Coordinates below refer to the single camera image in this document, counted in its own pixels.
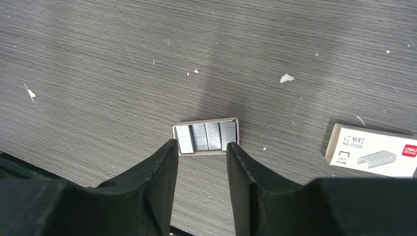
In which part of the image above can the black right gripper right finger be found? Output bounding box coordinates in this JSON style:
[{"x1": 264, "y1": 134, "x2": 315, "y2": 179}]
[{"x1": 226, "y1": 142, "x2": 417, "y2": 236}]

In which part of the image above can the grey tray of staples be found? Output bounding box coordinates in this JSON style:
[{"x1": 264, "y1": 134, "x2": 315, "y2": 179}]
[{"x1": 173, "y1": 117, "x2": 239, "y2": 156}]

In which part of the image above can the small white domino tile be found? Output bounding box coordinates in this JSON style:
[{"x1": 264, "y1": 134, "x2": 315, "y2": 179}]
[{"x1": 325, "y1": 123, "x2": 417, "y2": 178}]

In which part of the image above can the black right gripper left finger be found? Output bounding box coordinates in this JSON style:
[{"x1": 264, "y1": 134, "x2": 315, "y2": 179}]
[{"x1": 0, "y1": 139, "x2": 179, "y2": 236}]

